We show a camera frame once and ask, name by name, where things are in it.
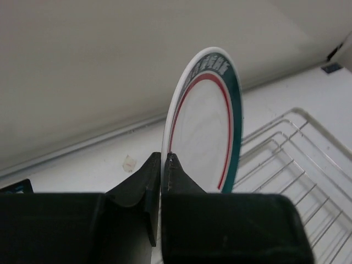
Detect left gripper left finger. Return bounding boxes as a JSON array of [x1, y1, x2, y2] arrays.
[[1, 152, 161, 263]]

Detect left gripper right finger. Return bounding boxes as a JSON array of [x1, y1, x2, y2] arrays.
[[161, 153, 315, 263]]

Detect green rimmed back plate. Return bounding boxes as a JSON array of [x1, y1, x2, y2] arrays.
[[161, 47, 245, 194]]

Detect wire dish rack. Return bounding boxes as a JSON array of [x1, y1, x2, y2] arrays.
[[233, 108, 351, 263]]

